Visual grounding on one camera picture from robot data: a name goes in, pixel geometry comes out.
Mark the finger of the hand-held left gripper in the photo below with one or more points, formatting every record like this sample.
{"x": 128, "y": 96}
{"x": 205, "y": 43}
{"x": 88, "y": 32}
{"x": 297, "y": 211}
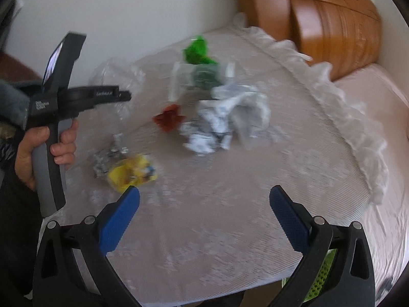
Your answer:
{"x": 113, "y": 97}

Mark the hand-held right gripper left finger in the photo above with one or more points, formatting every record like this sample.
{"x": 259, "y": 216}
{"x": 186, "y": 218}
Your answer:
{"x": 119, "y": 220}

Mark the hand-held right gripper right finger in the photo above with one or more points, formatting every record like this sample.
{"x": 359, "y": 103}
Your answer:
{"x": 287, "y": 217}

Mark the clear plastic bag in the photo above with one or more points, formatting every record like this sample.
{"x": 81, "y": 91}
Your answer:
{"x": 115, "y": 73}

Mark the yellow wrapper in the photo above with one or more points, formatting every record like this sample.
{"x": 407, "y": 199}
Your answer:
{"x": 131, "y": 172}

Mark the red wrapper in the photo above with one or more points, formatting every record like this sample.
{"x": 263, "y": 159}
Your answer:
{"x": 168, "y": 118}

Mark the silver wrapper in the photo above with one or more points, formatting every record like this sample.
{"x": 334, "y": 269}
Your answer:
{"x": 105, "y": 161}

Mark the green perforated plastic basket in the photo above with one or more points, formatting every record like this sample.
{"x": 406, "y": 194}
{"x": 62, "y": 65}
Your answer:
{"x": 322, "y": 275}

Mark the clear bag with green item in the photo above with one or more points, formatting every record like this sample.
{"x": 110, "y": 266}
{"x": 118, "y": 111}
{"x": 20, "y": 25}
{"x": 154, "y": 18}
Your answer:
{"x": 203, "y": 76}

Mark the green wrapper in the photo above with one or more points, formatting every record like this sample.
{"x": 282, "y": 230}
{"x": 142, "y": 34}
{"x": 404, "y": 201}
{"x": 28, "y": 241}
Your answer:
{"x": 198, "y": 51}

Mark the printed white paper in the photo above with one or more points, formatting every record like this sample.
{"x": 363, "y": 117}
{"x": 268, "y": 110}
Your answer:
{"x": 207, "y": 128}

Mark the white plastic bag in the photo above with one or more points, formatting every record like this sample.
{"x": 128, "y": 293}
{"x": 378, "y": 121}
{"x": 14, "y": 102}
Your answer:
{"x": 246, "y": 108}

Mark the person's left forearm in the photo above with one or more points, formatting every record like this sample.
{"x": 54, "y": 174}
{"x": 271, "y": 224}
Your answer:
{"x": 12, "y": 102}

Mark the person's left hand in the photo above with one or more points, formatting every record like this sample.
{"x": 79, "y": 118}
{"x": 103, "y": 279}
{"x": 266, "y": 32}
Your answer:
{"x": 65, "y": 144}

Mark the dark wooden furniture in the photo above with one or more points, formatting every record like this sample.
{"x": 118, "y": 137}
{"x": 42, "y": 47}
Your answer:
{"x": 16, "y": 67}

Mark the white lace tablecloth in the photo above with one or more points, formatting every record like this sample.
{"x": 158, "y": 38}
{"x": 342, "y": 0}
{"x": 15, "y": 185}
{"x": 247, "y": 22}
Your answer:
{"x": 207, "y": 204}

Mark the person's dark clothing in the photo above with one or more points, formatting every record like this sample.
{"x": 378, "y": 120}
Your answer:
{"x": 16, "y": 230}

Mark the pale pink bed sheet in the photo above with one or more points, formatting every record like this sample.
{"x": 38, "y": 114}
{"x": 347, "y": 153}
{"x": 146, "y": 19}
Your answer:
{"x": 383, "y": 96}

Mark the wooden headboard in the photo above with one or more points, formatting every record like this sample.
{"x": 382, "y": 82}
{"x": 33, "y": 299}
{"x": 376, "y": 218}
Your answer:
{"x": 335, "y": 22}

